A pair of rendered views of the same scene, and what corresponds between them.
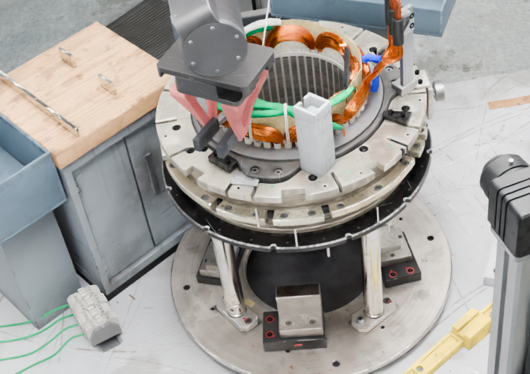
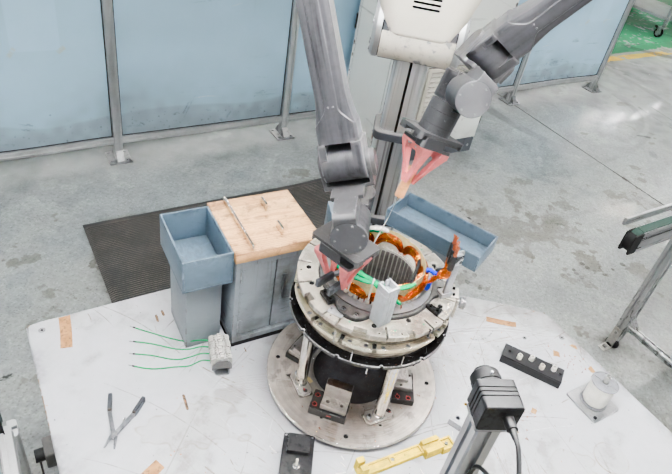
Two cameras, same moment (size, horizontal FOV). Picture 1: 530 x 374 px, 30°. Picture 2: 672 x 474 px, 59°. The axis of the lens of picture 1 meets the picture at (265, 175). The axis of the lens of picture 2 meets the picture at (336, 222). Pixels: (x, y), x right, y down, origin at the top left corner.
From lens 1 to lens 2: 0.04 m
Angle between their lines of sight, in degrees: 7
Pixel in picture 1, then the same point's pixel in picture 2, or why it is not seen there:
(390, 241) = (402, 376)
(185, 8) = (342, 210)
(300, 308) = (337, 396)
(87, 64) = (273, 211)
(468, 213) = (453, 377)
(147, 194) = (277, 295)
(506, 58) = (505, 290)
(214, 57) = (347, 242)
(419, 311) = (404, 424)
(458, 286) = (432, 418)
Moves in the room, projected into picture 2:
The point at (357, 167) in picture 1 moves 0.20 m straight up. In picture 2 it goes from (401, 330) to (428, 246)
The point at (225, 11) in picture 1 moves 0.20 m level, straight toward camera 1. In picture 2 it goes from (362, 220) to (345, 317)
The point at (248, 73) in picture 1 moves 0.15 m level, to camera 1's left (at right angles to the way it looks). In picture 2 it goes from (361, 256) to (272, 236)
